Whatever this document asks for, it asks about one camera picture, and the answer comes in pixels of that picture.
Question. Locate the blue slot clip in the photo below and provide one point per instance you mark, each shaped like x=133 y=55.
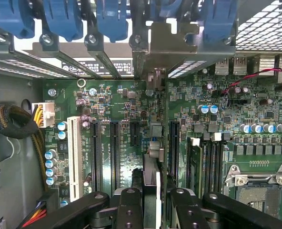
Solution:
x=62 y=19
x=167 y=8
x=12 y=16
x=218 y=21
x=112 y=21

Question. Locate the long black expansion slot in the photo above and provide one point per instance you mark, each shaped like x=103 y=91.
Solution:
x=174 y=152
x=115 y=155
x=96 y=155

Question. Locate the green motherboard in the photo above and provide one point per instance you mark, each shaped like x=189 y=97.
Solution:
x=131 y=107

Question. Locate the metal slot cover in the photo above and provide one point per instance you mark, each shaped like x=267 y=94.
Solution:
x=95 y=46
x=49 y=44
x=138 y=55
x=3 y=47

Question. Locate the black RAM slot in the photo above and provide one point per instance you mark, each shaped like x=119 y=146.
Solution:
x=206 y=167
x=220 y=162
x=214 y=164

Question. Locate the CPU socket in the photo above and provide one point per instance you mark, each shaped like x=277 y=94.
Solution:
x=257 y=198

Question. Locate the white power connector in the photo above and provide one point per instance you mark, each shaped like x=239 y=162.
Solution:
x=47 y=114

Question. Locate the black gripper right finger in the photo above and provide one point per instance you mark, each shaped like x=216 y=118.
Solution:
x=188 y=212

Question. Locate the open black PC case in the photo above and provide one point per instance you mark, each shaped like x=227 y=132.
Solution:
x=7 y=148

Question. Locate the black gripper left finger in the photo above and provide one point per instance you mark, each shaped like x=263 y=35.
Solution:
x=129 y=210

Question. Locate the short black expansion slot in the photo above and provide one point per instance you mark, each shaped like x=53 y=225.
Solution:
x=134 y=133

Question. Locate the white PCI slot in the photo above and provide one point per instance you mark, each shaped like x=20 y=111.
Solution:
x=74 y=157

